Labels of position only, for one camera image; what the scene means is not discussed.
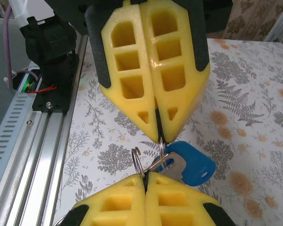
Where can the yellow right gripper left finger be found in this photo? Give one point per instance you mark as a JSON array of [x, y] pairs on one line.
[[129, 212]]

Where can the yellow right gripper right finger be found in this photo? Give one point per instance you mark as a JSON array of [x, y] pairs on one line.
[[195, 212]]

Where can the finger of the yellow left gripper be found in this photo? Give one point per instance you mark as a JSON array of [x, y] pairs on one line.
[[193, 94], [113, 94]]

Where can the blue key tag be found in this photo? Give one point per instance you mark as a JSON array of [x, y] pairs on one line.
[[195, 164]]

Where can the large silver key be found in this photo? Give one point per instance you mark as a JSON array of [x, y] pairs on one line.
[[177, 167]]

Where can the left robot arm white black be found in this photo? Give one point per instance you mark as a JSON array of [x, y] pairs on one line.
[[52, 47]]

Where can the floral patterned table cover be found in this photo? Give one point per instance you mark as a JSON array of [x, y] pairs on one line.
[[250, 141]]

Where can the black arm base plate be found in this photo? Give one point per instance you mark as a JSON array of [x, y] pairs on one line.
[[59, 106]]

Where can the aluminium frame post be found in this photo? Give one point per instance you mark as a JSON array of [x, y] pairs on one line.
[[281, 30]]

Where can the aluminium front mounting rail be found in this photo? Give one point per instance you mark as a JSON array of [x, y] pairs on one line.
[[42, 164]]

